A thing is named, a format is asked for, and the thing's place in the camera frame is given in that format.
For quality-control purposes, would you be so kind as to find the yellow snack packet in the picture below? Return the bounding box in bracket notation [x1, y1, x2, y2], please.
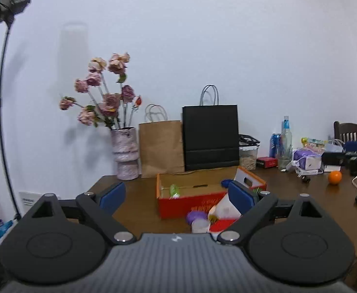
[301, 137, 327, 149]

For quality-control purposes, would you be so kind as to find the dark wooden chair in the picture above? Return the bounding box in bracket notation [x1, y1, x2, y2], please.
[334, 120, 357, 143]

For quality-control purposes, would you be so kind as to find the brown paper bag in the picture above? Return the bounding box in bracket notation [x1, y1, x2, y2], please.
[138, 104, 185, 178]

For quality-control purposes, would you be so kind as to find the purple toothed plastic lid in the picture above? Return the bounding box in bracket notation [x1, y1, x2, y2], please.
[186, 210, 208, 224]

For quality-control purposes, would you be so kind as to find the black paper bag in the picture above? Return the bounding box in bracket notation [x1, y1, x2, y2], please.
[182, 84, 240, 172]

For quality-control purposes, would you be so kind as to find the clear plastic food container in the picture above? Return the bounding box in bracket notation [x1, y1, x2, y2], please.
[238, 134, 261, 171]

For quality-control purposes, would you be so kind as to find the clear plastic bottle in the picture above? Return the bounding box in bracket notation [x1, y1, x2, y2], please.
[278, 115, 294, 172]

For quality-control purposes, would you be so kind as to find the blue drink can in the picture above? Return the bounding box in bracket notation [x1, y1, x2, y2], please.
[269, 133, 282, 159]

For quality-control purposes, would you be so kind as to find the white cardboard box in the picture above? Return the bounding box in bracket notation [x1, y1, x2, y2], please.
[19, 191, 42, 213]

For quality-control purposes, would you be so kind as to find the red cardboard box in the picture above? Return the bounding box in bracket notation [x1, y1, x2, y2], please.
[156, 166, 267, 220]

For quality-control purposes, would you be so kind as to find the dried pink flower bouquet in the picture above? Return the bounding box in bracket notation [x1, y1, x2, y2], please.
[59, 52, 143, 129]

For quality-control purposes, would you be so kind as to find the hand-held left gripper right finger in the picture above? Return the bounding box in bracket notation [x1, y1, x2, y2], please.
[216, 181, 325, 246]

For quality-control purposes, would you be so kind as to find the orange fruit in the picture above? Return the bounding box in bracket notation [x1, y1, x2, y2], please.
[328, 171, 343, 186]

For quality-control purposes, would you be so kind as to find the pink speckled ceramic vase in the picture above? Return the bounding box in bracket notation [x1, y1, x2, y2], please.
[110, 127, 141, 181]

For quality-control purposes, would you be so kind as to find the small red box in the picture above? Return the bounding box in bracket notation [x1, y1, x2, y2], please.
[256, 156, 279, 169]

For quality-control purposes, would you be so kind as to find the purple and white package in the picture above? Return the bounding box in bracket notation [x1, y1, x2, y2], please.
[292, 148, 324, 177]

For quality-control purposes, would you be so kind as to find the large white plastic bottle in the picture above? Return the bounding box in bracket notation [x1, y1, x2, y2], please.
[208, 193, 244, 221]

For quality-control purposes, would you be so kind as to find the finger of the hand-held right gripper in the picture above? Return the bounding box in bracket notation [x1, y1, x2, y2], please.
[321, 152, 348, 166]

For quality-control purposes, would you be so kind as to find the light blue tissue pack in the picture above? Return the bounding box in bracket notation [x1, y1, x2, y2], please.
[326, 139, 346, 153]

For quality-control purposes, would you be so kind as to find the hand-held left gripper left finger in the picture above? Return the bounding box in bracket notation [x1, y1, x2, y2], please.
[29, 181, 137, 245]

